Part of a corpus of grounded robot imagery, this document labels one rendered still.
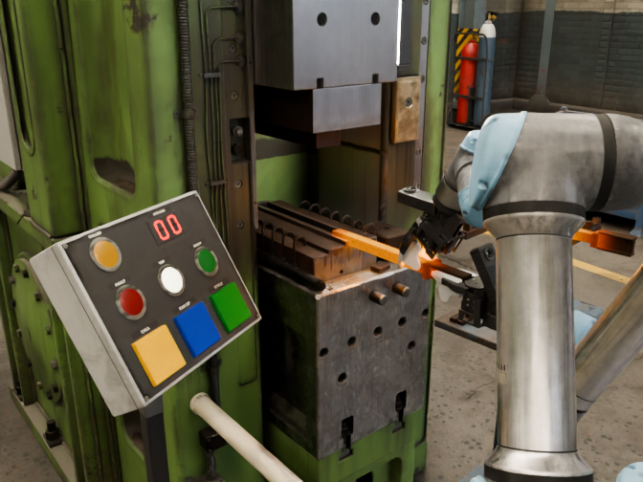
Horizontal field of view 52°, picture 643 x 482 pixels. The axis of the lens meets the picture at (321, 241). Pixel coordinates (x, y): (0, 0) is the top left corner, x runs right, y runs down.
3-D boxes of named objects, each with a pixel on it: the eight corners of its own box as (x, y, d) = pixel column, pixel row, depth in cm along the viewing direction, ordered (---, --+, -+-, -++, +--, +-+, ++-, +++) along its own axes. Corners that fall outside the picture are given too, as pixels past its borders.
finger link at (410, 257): (404, 285, 141) (426, 255, 136) (388, 266, 144) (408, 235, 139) (413, 283, 143) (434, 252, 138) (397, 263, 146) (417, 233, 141)
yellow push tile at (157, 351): (187, 364, 108) (166, 323, 107) (157, 386, 102) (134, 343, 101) (179, 366, 109) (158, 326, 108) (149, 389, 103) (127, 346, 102)
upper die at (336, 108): (380, 124, 155) (381, 82, 152) (313, 134, 143) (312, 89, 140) (277, 104, 186) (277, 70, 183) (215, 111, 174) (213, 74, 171)
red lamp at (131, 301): (150, 314, 105) (147, 289, 104) (121, 321, 102) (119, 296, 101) (142, 307, 107) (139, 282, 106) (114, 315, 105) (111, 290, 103)
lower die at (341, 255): (376, 265, 167) (377, 232, 164) (313, 284, 155) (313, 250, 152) (280, 224, 198) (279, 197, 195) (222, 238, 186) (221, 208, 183)
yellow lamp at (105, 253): (124, 266, 104) (122, 240, 103) (96, 273, 102) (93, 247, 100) (117, 260, 107) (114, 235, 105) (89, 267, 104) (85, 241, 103)
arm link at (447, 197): (435, 174, 129) (463, 168, 134) (426, 191, 132) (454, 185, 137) (460, 199, 125) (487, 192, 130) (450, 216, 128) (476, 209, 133)
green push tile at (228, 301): (252, 315, 125) (234, 280, 124) (230, 332, 119) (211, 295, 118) (245, 318, 126) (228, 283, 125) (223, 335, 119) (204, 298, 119)
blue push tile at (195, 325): (222, 338, 116) (203, 300, 116) (196, 357, 110) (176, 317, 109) (215, 340, 117) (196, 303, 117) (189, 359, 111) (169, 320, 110)
